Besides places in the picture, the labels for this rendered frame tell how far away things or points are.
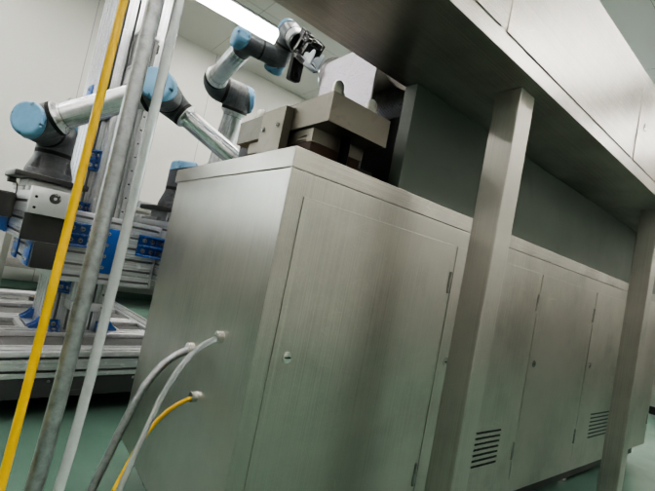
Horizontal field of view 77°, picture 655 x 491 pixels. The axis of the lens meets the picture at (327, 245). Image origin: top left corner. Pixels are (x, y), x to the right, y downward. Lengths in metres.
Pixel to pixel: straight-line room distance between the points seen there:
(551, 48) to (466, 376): 0.69
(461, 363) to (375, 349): 0.18
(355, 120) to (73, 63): 4.06
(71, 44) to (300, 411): 4.33
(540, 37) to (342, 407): 0.84
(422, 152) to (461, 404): 0.55
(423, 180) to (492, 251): 0.23
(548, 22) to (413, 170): 0.39
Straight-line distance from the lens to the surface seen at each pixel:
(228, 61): 1.76
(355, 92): 1.14
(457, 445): 0.93
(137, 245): 1.86
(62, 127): 1.69
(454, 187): 1.09
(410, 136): 0.97
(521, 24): 0.94
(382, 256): 0.89
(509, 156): 0.94
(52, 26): 4.82
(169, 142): 4.79
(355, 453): 0.99
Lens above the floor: 0.69
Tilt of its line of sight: 3 degrees up
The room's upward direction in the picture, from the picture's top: 11 degrees clockwise
